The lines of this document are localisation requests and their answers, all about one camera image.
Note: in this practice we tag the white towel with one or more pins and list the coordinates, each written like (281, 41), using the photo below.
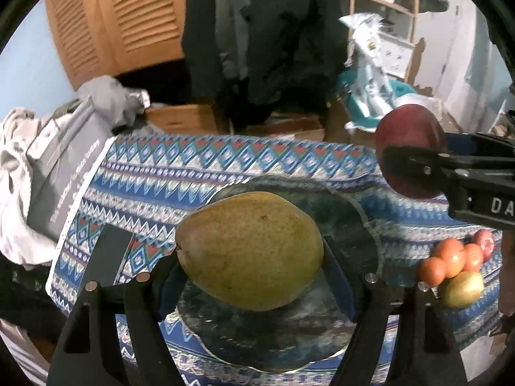
(16, 169)

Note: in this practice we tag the small orange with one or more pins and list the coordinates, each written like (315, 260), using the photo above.
(473, 258)
(431, 272)

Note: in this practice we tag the brown cardboard box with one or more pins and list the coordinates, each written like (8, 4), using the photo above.
(181, 118)

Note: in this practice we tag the white printed drawer box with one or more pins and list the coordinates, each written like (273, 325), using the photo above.
(396, 54)

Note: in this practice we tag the large red apple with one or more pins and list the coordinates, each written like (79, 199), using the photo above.
(410, 128)

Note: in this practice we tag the black case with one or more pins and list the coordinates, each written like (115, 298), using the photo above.
(24, 293)

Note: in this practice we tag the white printed plastic bag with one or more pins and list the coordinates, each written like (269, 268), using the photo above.
(370, 60)

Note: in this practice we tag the black hanging coat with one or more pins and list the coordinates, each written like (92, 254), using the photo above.
(293, 40)

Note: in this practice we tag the teal plastic bin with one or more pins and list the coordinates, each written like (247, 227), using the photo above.
(402, 87)

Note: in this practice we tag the wooden louvered cabinet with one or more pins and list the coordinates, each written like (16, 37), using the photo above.
(120, 16)

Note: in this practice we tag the clear plastic bag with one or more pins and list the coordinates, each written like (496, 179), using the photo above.
(416, 102)

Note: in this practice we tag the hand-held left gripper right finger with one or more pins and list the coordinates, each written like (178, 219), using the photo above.
(340, 285)

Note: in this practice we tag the grey cloth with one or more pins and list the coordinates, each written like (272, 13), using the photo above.
(108, 96)

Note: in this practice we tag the small red apple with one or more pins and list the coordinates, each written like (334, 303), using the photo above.
(485, 241)

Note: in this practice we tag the large green mango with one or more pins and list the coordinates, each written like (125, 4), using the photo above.
(249, 249)

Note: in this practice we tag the grey hanging coat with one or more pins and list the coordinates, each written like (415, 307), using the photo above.
(237, 16)

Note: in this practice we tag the wooden shelf rack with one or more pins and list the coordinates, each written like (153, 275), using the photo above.
(414, 8)

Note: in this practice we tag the flat cardboard box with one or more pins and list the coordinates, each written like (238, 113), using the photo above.
(289, 128)

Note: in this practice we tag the large orange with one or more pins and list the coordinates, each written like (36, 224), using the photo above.
(448, 254)

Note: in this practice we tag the dark green plate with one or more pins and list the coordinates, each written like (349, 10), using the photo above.
(342, 217)

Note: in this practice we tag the olive cloth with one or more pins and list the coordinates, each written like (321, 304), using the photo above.
(64, 108)

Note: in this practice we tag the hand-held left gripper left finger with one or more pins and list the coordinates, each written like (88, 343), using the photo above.
(169, 289)

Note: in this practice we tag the blue patterned blanket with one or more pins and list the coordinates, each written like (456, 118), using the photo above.
(181, 169)

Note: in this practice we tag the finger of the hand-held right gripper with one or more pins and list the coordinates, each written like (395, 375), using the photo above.
(474, 142)
(418, 165)

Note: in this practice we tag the person's right forearm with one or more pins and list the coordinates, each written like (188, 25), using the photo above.
(507, 277)

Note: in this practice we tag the small yellow-green mango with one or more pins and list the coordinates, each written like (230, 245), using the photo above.
(462, 289)

